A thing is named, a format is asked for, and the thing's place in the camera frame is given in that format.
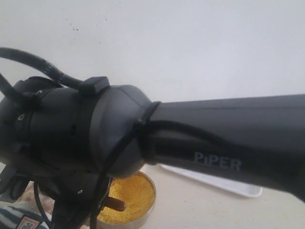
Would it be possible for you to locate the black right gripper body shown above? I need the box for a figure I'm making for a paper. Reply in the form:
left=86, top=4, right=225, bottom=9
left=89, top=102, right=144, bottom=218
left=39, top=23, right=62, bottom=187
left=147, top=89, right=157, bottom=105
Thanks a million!
left=0, top=164, right=112, bottom=229

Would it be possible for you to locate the dark red wooden spoon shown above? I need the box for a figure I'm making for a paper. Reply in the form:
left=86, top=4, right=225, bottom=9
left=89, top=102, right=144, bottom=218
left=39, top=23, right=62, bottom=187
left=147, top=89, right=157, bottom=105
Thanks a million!
left=104, top=196, right=126, bottom=212

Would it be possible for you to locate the plush teddy bear striped sweater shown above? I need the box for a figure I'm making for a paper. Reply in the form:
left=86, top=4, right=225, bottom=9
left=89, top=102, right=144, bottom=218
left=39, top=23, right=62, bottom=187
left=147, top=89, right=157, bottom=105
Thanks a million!
left=0, top=181, right=48, bottom=229

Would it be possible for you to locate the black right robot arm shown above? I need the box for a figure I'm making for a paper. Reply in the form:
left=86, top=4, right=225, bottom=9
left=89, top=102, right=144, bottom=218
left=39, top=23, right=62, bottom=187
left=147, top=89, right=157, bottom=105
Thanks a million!
left=0, top=77, right=305, bottom=229

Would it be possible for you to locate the metal bowl of yellow grain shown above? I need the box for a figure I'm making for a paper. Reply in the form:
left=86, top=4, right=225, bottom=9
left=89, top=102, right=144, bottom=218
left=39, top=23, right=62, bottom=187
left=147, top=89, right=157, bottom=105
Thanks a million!
left=97, top=171, right=156, bottom=229

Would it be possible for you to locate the white rectangular plastic tray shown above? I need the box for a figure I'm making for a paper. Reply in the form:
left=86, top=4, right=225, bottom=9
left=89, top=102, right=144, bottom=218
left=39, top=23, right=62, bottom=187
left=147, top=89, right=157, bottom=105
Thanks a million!
left=161, top=164, right=263, bottom=198

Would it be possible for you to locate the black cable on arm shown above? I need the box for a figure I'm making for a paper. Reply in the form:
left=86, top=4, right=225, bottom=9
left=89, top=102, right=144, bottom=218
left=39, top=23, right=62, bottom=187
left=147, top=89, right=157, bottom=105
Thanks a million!
left=0, top=47, right=239, bottom=229

